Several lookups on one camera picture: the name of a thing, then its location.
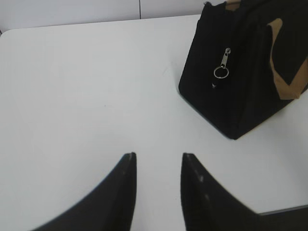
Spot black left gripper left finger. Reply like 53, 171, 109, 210
37, 153, 137, 231

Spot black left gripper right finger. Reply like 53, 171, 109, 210
180, 153, 308, 231

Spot silver zipper pull with ring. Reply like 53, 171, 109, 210
213, 48, 231, 79

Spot black tote bag tan handles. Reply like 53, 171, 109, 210
179, 0, 308, 140

